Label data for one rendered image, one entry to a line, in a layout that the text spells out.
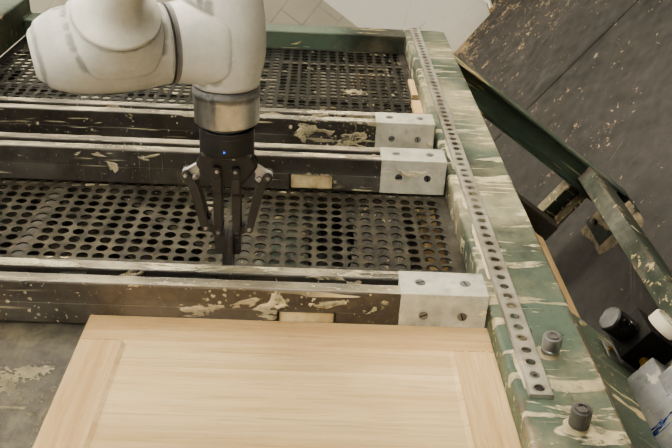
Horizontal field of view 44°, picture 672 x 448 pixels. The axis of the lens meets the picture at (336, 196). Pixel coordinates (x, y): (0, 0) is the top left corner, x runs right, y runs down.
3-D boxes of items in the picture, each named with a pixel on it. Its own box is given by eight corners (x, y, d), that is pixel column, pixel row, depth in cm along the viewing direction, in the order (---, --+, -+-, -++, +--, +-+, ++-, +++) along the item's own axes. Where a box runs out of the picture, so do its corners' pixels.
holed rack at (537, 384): (553, 398, 102) (554, 394, 102) (529, 397, 102) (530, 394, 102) (419, 29, 249) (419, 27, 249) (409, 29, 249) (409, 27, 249)
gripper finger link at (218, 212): (222, 168, 114) (212, 167, 114) (221, 239, 119) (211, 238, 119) (225, 156, 118) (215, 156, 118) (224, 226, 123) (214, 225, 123)
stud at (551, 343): (561, 358, 109) (565, 340, 108) (542, 358, 109) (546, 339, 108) (556, 347, 112) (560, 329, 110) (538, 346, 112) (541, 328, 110)
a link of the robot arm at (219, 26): (249, 66, 117) (156, 76, 112) (249, -47, 110) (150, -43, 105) (278, 91, 109) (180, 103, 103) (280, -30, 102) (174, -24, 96)
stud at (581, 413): (591, 434, 97) (596, 414, 96) (570, 433, 97) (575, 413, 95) (585, 419, 99) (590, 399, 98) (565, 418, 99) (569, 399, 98)
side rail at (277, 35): (403, 73, 247) (406, 36, 242) (27, 56, 244) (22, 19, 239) (401, 64, 254) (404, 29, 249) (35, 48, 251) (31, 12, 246)
